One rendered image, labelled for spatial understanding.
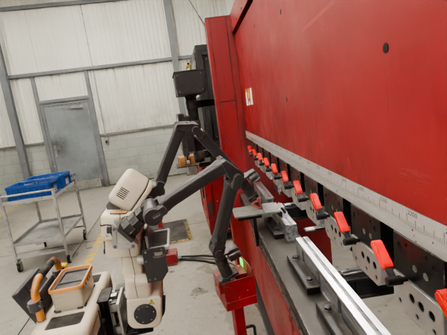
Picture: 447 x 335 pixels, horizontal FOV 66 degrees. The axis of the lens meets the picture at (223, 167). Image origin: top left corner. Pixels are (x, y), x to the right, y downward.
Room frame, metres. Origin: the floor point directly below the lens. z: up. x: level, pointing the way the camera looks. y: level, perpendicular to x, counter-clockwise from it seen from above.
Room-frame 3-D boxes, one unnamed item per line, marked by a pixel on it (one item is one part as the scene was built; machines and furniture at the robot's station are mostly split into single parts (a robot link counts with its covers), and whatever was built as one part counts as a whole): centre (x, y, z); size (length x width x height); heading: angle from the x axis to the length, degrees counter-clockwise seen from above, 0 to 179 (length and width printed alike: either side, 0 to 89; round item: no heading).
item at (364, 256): (0.79, -0.36, 1.26); 0.15 x 0.09 x 0.17; 3
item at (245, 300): (1.61, 0.02, 0.75); 0.20 x 0.16 x 0.18; 16
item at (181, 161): (4.03, 0.42, 1.04); 0.30 x 0.26 x 0.12; 7
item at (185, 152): (3.13, 0.30, 1.42); 0.45 x 0.12 x 0.36; 9
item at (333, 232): (0.99, -0.35, 1.26); 0.15 x 0.09 x 0.17; 3
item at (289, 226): (1.91, -0.30, 0.92); 0.39 x 0.06 x 0.10; 3
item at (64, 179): (4.52, 2.34, 0.92); 0.50 x 0.36 x 0.18; 97
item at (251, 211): (1.96, -0.15, 1.00); 0.26 x 0.18 x 0.01; 93
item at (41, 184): (4.10, 2.31, 0.92); 0.50 x 0.36 x 0.18; 97
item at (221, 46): (2.95, -0.42, 1.15); 0.85 x 0.25 x 2.30; 93
